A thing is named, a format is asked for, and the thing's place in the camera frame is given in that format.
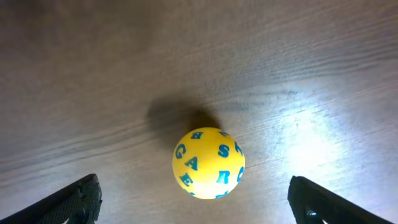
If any yellow letter ball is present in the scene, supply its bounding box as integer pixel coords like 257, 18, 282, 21
172, 128, 246, 199

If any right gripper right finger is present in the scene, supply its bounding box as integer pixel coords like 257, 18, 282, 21
287, 176, 392, 224

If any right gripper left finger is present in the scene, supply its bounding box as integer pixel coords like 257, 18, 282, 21
1, 174, 102, 224

